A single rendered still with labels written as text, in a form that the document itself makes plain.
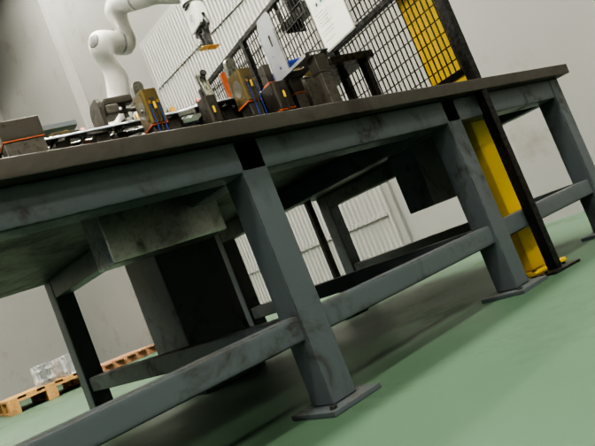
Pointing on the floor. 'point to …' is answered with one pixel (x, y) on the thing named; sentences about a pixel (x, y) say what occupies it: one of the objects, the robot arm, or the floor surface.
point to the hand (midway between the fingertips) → (206, 41)
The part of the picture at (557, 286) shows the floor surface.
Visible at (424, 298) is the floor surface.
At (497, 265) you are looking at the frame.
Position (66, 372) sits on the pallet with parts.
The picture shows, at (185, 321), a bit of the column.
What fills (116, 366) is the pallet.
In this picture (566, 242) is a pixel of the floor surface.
